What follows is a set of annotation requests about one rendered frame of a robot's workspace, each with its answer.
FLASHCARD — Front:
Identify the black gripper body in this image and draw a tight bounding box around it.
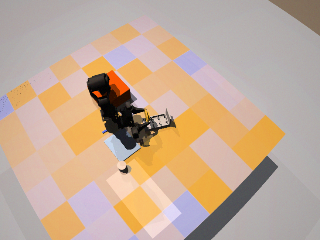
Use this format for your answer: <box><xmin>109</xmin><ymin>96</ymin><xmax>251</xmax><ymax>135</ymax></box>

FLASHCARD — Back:
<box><xmin>117</xmin><ymin>101</ymin><xmax>139</xmax><ymax>139</ymax></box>

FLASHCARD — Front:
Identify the yellow round plate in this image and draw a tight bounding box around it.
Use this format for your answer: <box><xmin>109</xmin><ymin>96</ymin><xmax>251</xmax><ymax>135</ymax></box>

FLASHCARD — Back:
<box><xmin>144</xmin><ymin>109</ymin><xmax>150</xmax><ymax>122</ymax></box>

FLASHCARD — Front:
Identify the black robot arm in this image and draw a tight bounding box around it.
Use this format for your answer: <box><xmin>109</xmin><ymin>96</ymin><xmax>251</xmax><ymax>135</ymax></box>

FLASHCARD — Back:
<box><xmin>87</xmin><ymin>72</ymin><xmax>132</xmax><ymax>134</ymax></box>

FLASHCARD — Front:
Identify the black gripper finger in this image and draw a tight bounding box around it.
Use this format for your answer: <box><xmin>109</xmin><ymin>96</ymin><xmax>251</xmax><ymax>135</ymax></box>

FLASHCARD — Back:
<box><xmin>131</xmin><ymin>105</ymin><xmax>145</xmax><ymax>114</ymax></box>
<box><xmin>137</xmin><ymin>122</ymin><xmax>150</xmax><ymax>134</ymax></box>

